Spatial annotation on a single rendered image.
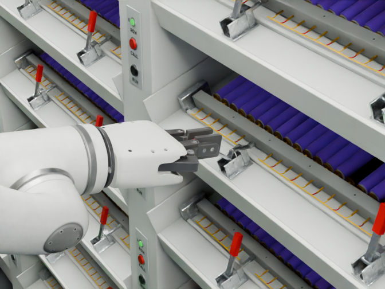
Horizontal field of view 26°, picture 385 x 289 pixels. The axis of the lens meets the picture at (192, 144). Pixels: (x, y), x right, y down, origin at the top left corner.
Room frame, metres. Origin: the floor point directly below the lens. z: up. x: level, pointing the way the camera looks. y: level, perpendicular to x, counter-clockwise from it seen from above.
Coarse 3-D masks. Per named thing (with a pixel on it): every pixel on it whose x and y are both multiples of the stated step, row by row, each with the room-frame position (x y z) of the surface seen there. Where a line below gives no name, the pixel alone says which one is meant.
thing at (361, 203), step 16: (192, 96) 1.12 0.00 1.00; (208, 96) 1.11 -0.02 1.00; (208, 112) 1.09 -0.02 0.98; (224, 112) 1.06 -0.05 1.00; (240, 128) 1.02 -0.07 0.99; (256, 128) 1.01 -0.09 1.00; (256, 144) 1.00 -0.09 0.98; (272, 144) 0.97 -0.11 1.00; (288, 160) 0.93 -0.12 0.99; (304, 160) 0.92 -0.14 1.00; (304, 176) 0.91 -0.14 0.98; (320, 176) 0.89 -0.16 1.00; (336, 176) 0.88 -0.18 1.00; (336, 192) 0.86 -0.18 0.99; (352, 192) 0.85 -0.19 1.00; (352, 208) 0.84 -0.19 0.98; (368, 208) 0.82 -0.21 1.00
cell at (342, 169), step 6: (360, 150) 0.92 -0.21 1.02; (354, 156) 0.91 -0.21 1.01; (360, 156) 0.91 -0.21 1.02; (366, 156) 0.91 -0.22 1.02; (372, 156) 0.91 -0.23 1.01; (348, 162) 0.90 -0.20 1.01; (354, 162) 0.90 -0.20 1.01; (360, 162) 0.90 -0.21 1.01; (366, 162) 0.91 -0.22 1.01; (336, 168) 0.90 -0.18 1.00; (342, 168) 0.90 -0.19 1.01; (348, 168) 0.90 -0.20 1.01; (354, 168) 0.90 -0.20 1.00; (342, 174) 0.89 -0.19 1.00; (348, 174) 0.89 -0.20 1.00
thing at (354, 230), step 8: (192, 112) 1.11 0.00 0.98; (216, 128) 1.06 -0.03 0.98; (232, 144) 1.02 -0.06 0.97; (248, 152) 0.99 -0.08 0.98; (256, 160) 0.97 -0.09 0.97; (264, 168) 0.95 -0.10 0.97; (280, 176) 0.93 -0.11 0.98; (288, 184) 0.91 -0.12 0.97; (296, 192) 0.90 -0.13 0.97; (304, 192) 0.89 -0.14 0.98; (312, 200) 0.87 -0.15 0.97; (320, 208) 0.86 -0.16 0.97; (328, 208) 0.85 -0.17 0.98; (336, 216) 0.84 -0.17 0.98; (344, 224) 0.82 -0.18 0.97; (352, 232) 0.81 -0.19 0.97; (360, 232) 0.80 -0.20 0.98; (368, 240) 0.79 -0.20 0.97
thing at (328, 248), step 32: (160, 96) 1.12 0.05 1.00; (192, 128) 1.08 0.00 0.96; (224, 128) 1.06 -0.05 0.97; (224, 192) 0.97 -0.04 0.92; (256, 192) 0.92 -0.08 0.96; (288, 192) 0.90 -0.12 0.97; (320, 192) 0.89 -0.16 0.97; (288, 224) 0.85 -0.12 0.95; (320, 224) 0.84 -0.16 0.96; (352, 224) 0.82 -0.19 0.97; (320, 256) 0.79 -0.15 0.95; (352, 256) 0.78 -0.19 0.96; (352, 288) 0.74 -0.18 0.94; (384, 288) 0.72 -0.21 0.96
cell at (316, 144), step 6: (330, 132) 0.97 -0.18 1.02; (318, 138) 0.96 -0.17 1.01; (324, 138) 0.96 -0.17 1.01; (330, 138) 0.96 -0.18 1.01; (336, 138) 0.96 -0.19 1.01; (312, 144) 0.95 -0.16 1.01; (318, 144) 0.95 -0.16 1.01; (324, 144) 0.95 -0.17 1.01; (312, 150) 0.94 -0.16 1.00; (318, 150) 0.95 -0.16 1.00; (312, 156) 0.94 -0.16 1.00
